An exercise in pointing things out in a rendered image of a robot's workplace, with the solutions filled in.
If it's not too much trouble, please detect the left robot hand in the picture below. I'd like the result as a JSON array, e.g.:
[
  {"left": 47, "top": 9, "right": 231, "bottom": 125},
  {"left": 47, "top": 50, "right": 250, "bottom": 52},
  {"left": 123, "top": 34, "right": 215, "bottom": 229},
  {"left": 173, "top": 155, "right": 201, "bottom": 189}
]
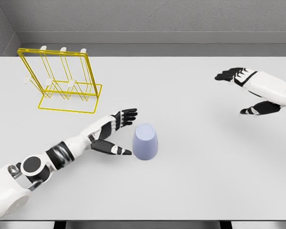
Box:
[{"left": 80, "top": 108, "right": 138, "bottom": 156}]

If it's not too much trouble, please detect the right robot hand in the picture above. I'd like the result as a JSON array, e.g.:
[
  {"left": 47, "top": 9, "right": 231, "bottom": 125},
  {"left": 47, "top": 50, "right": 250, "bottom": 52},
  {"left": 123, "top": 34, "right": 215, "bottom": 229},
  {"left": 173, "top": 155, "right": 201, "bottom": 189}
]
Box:
[{"left": 214, "top": 67, "right": 282, "bottom": 115}]

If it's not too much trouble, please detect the lavender cup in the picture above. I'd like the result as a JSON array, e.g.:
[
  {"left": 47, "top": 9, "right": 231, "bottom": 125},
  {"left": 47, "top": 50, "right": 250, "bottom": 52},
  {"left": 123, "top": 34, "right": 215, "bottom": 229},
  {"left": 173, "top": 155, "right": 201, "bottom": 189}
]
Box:
[{"left": 132, "top": 123, "right": 159, "bottom": 161}]

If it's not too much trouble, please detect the yellow wire cup holder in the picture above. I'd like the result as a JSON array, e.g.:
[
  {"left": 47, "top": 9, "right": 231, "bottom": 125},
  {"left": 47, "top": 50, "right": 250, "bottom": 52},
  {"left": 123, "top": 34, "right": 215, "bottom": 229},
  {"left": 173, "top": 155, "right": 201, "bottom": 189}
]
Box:
[{"left": 17, "top": 45, "right": 103, "bottom": 114}]

